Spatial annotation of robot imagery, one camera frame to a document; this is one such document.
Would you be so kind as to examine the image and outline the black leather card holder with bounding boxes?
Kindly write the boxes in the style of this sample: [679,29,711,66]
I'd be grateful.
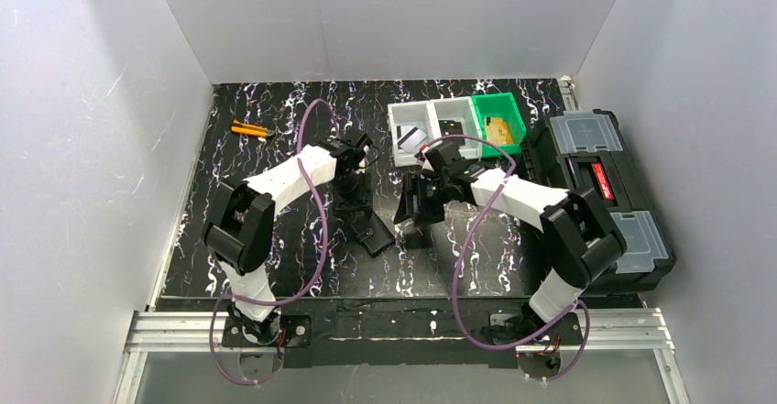
[350,211,395,257]

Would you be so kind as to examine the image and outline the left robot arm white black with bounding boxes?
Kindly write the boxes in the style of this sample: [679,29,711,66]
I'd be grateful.
[202,131,392,328]

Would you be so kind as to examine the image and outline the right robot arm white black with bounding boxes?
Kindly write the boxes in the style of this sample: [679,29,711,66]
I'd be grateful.
[393,136,628,327]

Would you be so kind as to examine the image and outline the black card in bin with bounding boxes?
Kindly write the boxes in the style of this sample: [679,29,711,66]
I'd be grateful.
[438,119,465,146]

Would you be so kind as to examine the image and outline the white card magnetic stripe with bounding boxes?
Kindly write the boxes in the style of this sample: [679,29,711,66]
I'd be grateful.
[396,126,428,152]

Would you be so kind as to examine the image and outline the tan cards in green bin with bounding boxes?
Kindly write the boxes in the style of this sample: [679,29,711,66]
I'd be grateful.
[484,116,514,146]

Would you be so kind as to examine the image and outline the left white bin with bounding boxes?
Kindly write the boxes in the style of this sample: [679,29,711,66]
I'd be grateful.
[388,101,441,168]

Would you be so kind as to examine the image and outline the white bin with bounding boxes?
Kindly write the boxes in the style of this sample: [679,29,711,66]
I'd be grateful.
[432,96,483,159]
[388,101,441,168]

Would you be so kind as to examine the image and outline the middle white bin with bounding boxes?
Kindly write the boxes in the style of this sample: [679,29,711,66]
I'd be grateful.
[432,96,483,159]

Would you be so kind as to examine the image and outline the green bin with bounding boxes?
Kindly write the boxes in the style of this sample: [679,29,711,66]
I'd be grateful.
[471,93,527,156]

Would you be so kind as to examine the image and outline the black toolbox clear lids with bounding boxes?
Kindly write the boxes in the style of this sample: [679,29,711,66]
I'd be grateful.
[521,109,676,295]

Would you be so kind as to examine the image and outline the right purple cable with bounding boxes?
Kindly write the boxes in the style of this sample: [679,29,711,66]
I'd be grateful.
[421,135,591,383]

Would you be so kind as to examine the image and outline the purple cable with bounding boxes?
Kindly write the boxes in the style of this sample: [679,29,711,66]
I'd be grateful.
[208,98,340,387]
[421,135,591,383]

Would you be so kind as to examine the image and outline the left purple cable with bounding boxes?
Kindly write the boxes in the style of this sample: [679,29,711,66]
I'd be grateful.
[208,98,340,387]

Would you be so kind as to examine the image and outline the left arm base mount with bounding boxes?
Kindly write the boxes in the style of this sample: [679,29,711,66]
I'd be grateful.
[209,311,312,386]

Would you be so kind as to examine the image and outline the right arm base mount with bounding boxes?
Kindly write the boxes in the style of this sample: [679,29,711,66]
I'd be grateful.
[484,312,589,384]

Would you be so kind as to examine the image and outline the aluminium frame rail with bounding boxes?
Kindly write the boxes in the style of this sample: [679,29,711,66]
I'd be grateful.
[114,301,689,403]

